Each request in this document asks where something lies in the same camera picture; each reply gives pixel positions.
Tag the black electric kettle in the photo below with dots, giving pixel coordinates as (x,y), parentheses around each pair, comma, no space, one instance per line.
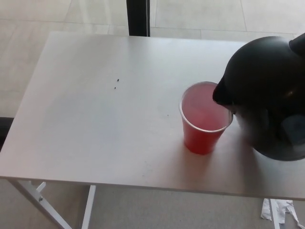
(257,71)

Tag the red plastic cup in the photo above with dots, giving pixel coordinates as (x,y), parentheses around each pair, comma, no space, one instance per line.
(200,143)

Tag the white straight table leg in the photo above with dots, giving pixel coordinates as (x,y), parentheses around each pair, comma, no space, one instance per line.
(276,221)
(88,207)

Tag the crumpled white paper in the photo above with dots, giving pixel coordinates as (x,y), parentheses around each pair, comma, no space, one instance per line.
(265,210)

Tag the black window frame post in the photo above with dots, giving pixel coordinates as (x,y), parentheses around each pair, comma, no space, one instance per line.
(138,16)

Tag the white slanted table leg frame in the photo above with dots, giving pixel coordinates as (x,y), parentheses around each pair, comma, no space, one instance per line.
(36,192)

